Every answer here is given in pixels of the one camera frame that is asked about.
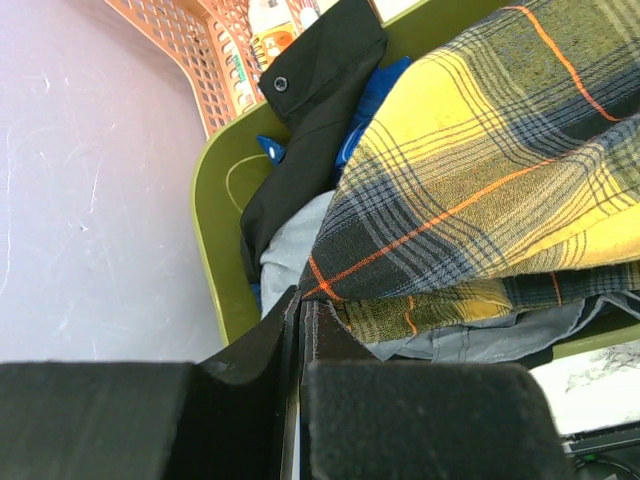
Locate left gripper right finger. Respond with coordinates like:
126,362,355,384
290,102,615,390
300,302,573,479

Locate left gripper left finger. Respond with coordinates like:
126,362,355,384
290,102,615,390
1,288,299,479

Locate yellow plaid shirt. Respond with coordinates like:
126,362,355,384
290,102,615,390
299,1,639,344

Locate black shirt in bin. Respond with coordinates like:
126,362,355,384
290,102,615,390
240,0,387,283

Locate green plastic laundry bin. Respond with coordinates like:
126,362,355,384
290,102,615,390
189,0,640,359

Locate blue garment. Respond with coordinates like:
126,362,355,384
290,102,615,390
252,56,411,316

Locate small boxes in organizer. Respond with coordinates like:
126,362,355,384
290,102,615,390
224,0,416,111

